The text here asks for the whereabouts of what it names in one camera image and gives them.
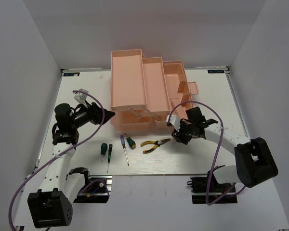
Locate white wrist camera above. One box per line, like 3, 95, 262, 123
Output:
166, 115, 181, 131
74, 89, 89, 108

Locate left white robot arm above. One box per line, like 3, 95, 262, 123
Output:
27, 103, 115, 228

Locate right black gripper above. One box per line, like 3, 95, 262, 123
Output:
172, 120, 196, 145

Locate table corner label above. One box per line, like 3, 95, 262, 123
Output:
208, 69, 224, 74
63, 72, 80, 77

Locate pink plastic toolbox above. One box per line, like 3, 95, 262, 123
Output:
110, 49, 199, 132

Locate left table corner label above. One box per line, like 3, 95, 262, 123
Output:
63, 72, 80, 77

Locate thin green precision screwdriver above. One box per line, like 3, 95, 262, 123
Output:
107, 144, 113, 173

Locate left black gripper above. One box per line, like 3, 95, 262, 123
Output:
70, 100, 115, 129

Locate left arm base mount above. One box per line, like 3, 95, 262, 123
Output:
74, 176, 112, 204

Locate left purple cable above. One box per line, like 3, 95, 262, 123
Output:
8, 90, 111, 231

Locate yellow combination pliers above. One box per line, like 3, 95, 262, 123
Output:
140, 138, 170, 154

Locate blue red long screwdriver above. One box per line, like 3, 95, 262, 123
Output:
120, 135, 129, 166

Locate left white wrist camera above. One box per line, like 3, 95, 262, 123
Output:
74, 89, 89, 108

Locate right table corner label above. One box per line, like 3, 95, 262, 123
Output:
208, 69, 224, 74

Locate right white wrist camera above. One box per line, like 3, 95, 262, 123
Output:
166, 115, 181, 131

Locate green orange stubby screwdriver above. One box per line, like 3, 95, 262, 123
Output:
125, 134, 136, 149

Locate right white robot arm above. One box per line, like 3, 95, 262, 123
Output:
167, 107, 278, 192

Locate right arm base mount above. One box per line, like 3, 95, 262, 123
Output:
186, 176, 237, 205

